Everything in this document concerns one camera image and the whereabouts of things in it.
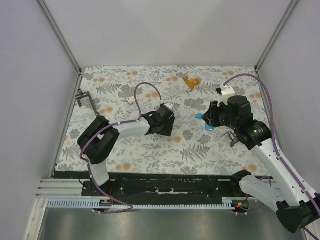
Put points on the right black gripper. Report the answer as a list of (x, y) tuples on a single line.
[(210, 117)]

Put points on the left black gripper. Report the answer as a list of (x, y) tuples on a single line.
[(167, 131)]

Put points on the blue plastic faucet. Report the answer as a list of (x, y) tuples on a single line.
[(199, 116)]

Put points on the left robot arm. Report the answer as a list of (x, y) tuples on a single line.
[(99, 139)]

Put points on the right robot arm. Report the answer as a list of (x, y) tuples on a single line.
[(296, 203)]

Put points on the orange plastic faucet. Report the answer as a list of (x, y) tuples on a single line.
[(192, 83)]

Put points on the floral patterned mat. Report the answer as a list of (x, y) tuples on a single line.
[(190, 149)]

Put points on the dark metal faucet left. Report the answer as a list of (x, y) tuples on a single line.
[(85, 97)]

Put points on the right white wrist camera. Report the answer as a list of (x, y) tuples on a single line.
[(225, 92)]

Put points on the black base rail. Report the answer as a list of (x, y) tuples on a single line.
[(166, 189)]

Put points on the right aluminium frame post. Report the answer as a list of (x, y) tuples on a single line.
[(275, 35)]

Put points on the aluminium frame post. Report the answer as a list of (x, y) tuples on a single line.
[(59, 35), (275, 35)]

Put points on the left aluminium frame post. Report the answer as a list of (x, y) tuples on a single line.
[(59, 35)]

